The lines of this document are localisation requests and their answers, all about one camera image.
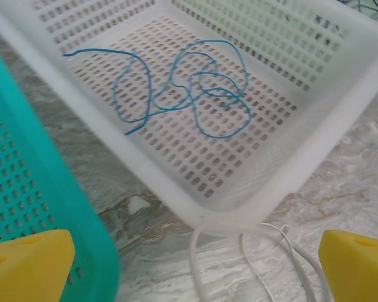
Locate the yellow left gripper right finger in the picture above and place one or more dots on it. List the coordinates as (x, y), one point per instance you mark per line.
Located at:
(359, 270)

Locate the teal perforated plastic basket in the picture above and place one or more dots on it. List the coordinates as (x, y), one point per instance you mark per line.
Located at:
(82, 204)

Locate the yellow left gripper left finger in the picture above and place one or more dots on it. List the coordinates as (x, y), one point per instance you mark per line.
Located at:
(22, 270)

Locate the white perforated plastic basket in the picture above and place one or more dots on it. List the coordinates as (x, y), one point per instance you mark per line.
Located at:
(359, 78)

